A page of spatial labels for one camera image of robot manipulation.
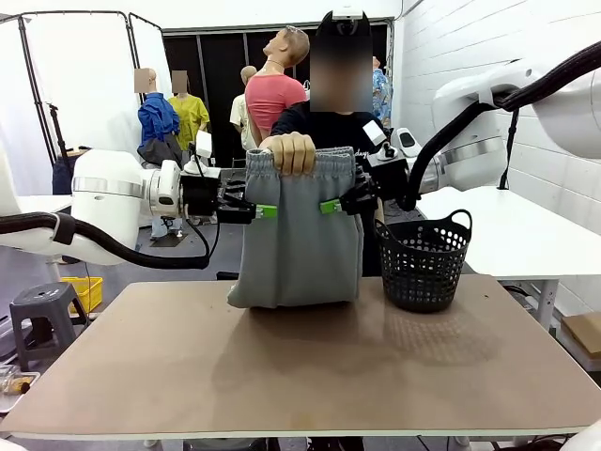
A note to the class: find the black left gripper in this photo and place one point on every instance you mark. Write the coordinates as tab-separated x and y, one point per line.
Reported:
199	197

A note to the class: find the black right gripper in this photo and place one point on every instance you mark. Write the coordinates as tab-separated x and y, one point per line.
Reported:
389	181

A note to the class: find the grey training pants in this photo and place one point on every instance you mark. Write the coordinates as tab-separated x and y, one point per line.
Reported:
300	253

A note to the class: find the person's left forearm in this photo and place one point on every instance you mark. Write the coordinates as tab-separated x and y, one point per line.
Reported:
380	216

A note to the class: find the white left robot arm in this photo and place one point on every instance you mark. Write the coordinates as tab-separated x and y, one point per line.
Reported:
108	188

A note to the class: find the person's right hand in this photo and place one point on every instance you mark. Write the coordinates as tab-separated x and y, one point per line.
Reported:
293	152

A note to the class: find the person in black t-shirt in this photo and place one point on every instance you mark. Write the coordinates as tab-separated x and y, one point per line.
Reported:
345	127

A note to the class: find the black perforated plastic basket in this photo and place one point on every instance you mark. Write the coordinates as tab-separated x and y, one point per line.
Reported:
422	268

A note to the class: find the mannequin in cream shirt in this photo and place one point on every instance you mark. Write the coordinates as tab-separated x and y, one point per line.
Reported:
240	117

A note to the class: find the mannequin in yellow shirt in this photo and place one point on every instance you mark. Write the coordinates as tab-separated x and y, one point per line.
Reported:
188	117

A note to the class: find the mannequin in pink top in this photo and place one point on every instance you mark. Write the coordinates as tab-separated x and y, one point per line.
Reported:
272	98

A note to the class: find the mannequin in blue floral shirt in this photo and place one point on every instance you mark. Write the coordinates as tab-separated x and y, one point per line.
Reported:
382	94

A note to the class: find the black curtain backdrop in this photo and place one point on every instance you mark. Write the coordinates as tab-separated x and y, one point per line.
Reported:
211	94

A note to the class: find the yellow plastic crate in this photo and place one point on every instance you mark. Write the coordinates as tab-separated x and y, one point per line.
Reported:
89	286

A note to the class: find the black cap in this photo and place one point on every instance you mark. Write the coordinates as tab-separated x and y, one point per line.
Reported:
343	28

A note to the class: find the narrow white partition screen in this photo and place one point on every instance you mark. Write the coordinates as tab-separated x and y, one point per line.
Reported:
150	51

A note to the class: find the jeans on half mannequin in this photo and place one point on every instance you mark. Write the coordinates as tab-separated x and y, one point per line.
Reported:
63	176

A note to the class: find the thin black tripod stand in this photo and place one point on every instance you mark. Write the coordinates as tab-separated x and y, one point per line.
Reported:
58	131

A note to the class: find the wide white partition screen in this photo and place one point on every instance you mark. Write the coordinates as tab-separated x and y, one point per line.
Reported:
84	84

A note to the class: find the grey plastic stool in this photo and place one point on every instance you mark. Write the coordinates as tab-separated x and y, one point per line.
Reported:
42	305

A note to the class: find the flat cardboard box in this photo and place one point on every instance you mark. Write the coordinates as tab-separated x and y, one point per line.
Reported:
584	331

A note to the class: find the white tray with clutter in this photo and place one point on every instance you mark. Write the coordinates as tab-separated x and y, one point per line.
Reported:
16	390

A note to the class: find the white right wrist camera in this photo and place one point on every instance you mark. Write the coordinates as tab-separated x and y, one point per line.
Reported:
374	131

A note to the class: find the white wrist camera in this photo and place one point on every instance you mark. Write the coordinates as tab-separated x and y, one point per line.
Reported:
203	143
374	131

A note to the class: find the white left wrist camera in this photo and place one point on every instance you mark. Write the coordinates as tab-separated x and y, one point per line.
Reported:
203	143

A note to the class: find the black tripod with camera mount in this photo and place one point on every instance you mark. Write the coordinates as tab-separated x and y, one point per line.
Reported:
509	155

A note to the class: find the white head-mounted camera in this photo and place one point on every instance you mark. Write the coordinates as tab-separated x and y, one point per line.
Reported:
347	15

